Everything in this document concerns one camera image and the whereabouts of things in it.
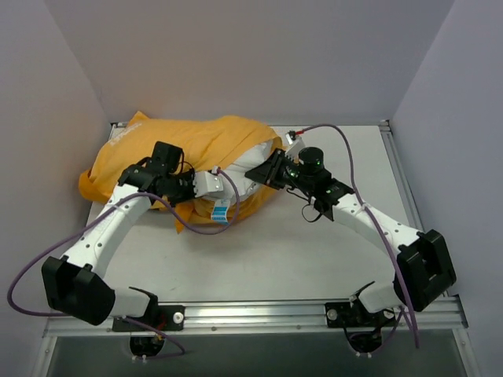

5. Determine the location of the white pillow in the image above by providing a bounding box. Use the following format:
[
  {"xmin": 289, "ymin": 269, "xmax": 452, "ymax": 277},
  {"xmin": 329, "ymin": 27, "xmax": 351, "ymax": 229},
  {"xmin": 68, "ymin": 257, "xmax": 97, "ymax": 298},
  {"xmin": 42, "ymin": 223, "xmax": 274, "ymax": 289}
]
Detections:
[{"xmin": 202, "ymin": 140, "xmax": 273, "ymax": 204}]

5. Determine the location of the yellow Mickey Mouse pillowcase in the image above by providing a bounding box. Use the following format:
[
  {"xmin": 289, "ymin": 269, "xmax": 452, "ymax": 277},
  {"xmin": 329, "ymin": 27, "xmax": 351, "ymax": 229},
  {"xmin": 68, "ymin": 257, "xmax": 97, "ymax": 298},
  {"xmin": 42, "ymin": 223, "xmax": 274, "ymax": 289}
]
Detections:
[{"xmin": 78, "ymin": 111, "xmax": 288, "ymax": 235}]

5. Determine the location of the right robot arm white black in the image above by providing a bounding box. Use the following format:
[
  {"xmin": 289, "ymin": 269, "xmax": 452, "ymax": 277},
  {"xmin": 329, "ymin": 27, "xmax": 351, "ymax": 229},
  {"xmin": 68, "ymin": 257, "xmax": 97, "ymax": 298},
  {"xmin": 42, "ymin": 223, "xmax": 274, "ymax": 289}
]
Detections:
[{"xmin": 245, "ymin": 147, "xmax": 457, "ymax": 324}]

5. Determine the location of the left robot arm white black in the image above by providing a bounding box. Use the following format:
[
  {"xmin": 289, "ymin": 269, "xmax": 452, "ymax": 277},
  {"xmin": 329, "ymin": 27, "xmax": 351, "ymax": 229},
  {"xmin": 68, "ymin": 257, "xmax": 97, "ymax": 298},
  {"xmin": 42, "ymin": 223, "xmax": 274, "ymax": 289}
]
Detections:
[{"xmin": 42, "ymin": 141, "xmax": 195, "ymax": 329}]

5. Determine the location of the blue white pillow label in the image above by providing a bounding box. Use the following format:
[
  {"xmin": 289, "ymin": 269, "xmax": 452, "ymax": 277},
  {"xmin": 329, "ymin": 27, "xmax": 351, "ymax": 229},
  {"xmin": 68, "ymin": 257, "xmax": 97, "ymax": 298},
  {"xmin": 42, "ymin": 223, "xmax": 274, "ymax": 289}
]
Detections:
[{"xmin": 211, "ymin": 199, "xmax": 230, "ymax": 225}]

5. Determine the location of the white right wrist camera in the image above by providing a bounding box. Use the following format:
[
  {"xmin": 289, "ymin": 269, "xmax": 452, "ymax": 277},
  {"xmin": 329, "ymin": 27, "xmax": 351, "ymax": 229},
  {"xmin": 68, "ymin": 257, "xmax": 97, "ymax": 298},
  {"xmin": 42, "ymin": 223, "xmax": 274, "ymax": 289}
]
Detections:
[{"xmin": 285, "ymin": 130, "xmax": 306, "ymax": 162}]

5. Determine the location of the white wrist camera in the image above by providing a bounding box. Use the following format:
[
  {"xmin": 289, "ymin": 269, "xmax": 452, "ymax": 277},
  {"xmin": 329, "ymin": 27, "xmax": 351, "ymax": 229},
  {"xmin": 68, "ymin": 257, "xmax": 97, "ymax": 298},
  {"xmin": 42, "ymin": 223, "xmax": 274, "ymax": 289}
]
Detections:
[
  {"xmin": 285, "ymin": 130, "xmax": 306, "ymax": 162},
  {"xmin": 193, "ymin": 170, "xmax": 224, "ymax": 197}
]

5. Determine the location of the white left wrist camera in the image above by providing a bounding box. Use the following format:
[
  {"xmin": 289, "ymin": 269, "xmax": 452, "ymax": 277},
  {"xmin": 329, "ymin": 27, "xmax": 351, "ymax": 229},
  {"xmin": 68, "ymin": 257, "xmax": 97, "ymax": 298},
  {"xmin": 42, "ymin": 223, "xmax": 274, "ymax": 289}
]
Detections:
[{"xmin": 193, "ymin": 170, "xmax": 224, "ymax": 197}]

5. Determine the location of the aluminium back frame rail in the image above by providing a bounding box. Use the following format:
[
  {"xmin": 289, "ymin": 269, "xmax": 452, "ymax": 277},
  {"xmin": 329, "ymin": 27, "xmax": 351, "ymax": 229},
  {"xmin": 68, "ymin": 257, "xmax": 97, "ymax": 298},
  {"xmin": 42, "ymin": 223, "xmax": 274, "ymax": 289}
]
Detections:
[{"xmin": 110, "ymin": 119, "xmax": 390, "ymax": 128}]

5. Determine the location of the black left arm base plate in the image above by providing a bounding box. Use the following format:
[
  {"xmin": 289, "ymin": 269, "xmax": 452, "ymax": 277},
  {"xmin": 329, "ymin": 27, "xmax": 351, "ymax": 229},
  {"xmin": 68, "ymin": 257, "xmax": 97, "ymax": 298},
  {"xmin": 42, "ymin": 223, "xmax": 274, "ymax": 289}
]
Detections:
[{"xmin": 112, "ymin": 304, "xmax": 185, "ymax": 332}]

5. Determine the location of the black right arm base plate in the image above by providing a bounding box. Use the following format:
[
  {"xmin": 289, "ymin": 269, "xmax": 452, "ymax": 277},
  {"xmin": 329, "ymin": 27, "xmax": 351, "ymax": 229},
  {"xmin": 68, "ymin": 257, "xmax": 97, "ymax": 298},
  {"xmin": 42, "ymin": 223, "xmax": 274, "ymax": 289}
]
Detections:
[{"xmin": 325, "ymin": 300, "xmax": 396, "ymax": 328}]

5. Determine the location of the aluminium front frame rail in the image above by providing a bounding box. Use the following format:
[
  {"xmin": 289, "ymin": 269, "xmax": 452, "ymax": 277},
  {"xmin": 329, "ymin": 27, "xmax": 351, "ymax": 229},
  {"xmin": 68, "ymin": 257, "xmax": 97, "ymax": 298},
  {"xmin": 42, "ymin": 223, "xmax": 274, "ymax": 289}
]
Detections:
[{"xmin": 42, "ymin": 294, "xmax": 468, "ymax": 337}]

